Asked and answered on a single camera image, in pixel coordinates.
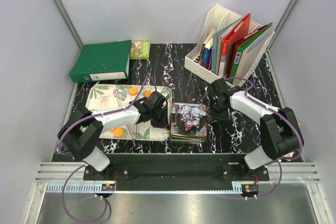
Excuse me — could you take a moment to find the gold cookie tin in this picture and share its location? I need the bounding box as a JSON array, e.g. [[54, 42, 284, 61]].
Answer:
[[170, 103, 208, 142]]

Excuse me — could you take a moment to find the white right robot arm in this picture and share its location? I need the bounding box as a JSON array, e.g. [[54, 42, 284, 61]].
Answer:
[[207, 78, 304, 180]]

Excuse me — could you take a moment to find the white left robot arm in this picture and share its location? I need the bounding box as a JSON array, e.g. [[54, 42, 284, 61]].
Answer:
[[58, 91, 168, 180]]

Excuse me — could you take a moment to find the orange flower cookie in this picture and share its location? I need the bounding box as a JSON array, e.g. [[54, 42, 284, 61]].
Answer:
[[143, 90, 152, 98]]

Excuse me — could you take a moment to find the blue book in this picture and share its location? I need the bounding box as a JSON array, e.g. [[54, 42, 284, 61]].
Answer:
[[201, 48, 212, 70]]

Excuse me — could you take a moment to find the green folder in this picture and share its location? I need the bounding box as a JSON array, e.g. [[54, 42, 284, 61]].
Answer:
[[226, 23, 274, 78]]

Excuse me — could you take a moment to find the beige folder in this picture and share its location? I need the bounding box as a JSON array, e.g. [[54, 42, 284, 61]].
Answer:
[[236, 30, 275, 79]]

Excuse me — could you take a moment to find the white file organizer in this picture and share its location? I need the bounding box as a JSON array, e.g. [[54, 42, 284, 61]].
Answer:
[[184, 4, 276, 88]]

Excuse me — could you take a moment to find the red folder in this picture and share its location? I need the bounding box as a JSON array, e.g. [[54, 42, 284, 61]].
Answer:
[[217, 13, 251, 77]]

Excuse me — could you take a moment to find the floral rectangular tray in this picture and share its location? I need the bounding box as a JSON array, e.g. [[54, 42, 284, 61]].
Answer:
[[86, 84, 172, 141]]

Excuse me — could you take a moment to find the green card box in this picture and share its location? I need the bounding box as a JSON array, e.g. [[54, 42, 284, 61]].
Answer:
[[130, 40, 150, 60]]

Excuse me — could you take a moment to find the teal folder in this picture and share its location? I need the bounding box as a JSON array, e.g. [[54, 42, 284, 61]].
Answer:
[[211, 19, 240, 74]]

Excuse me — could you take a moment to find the floral pink pouch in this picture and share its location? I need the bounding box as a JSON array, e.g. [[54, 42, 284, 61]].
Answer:
[[285, 123, 301, 162]]

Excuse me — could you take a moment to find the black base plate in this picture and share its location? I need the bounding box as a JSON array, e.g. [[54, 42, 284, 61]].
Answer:
[[83, 153, 269, 193]]

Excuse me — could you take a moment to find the green ring binder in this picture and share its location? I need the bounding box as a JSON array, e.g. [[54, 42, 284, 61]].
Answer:
[[69, 40, 131, 83]]

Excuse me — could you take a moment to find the grey slotted cable duct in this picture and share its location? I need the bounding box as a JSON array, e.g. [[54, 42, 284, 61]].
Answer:
[[36, 162, 320, 195]]

